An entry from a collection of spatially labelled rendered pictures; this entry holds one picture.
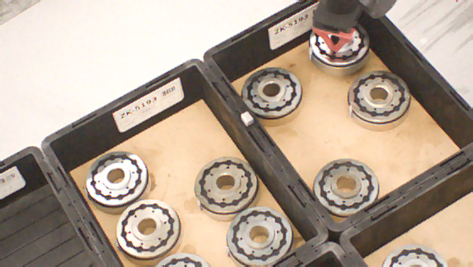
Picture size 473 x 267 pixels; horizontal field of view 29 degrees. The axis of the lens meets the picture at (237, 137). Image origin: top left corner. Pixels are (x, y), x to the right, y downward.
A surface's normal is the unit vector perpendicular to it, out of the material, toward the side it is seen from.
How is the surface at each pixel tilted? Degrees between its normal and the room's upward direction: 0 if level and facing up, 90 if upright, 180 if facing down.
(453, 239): 0
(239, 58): 90
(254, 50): 90
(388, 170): 0
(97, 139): 90
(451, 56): 0
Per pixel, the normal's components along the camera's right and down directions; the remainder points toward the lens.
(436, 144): -0.10, -0.51
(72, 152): 0.51, 0.71
